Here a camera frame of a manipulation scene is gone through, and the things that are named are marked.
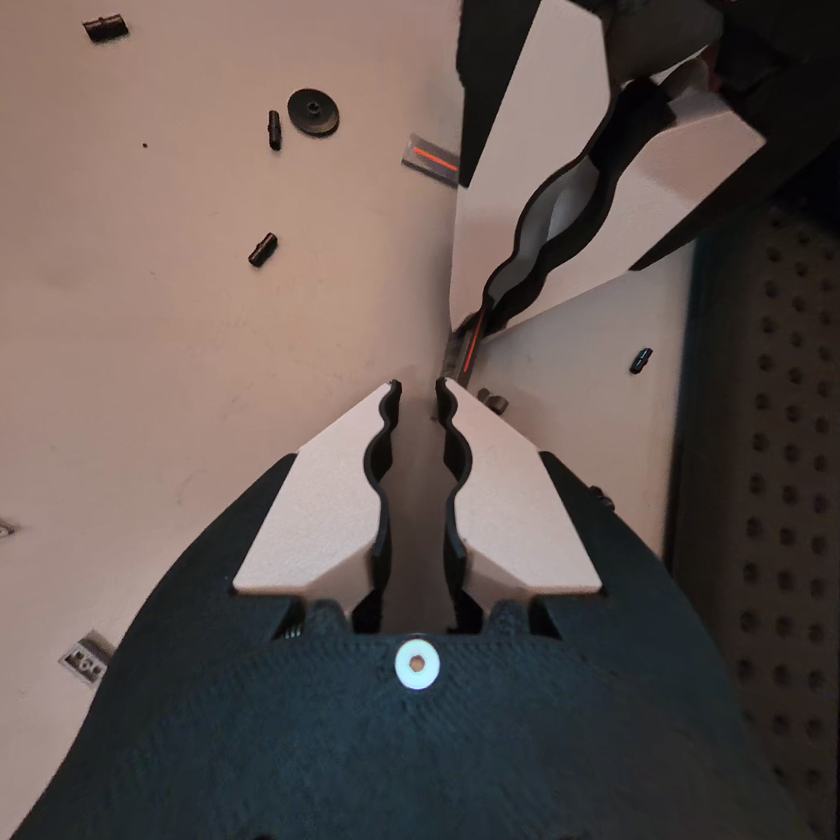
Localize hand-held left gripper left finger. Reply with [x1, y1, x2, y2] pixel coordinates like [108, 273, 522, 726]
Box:
[233, 379, 404, 618]

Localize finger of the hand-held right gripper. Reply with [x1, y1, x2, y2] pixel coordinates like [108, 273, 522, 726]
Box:
[487, 80, 768, 338]
[448, 0, 614, 333]

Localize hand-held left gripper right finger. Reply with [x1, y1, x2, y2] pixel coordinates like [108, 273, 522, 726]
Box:
[434, 377, 603, 622]

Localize grey lego tile red stripe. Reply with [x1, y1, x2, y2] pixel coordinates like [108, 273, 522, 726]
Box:
[445, 307, 490, 389]
[400, 133, 460, 189]

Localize black lego disc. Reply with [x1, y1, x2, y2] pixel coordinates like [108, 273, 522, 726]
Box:
[287, 88, 342, 139]

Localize person's right hand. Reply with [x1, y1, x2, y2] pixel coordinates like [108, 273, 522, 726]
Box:
[658, 46, 718, 101]

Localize black dimpled fabric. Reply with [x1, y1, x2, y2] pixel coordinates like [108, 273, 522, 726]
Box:
[666, 197, 840, 840]

